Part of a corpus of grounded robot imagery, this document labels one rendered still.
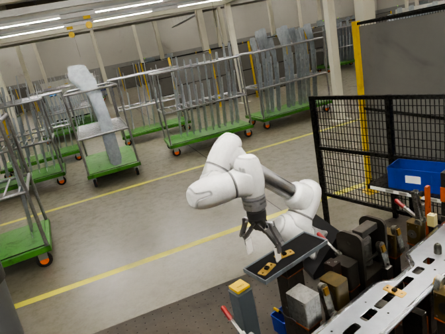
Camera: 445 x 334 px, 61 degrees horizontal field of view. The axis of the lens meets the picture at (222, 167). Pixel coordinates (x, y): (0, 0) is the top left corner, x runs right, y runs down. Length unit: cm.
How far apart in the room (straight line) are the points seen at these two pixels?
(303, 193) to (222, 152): 56
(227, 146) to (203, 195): 64
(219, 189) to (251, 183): 12
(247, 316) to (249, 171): 57
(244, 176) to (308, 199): 92
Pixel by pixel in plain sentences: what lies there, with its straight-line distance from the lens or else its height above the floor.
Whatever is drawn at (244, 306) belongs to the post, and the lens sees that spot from 154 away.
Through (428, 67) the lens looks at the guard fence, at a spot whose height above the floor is 150.
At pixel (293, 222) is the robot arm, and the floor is 103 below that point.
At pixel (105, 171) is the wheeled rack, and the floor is 27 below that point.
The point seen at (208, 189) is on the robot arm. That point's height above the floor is 158.
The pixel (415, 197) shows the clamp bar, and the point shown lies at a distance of 200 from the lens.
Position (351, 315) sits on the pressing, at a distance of 159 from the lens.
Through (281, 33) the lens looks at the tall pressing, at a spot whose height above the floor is 203.
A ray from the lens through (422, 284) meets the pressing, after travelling 175.
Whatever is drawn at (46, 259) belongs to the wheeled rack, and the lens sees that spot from 501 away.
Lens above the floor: 203
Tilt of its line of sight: 17 degrees down
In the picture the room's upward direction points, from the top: 12 degrees counter-clockwise
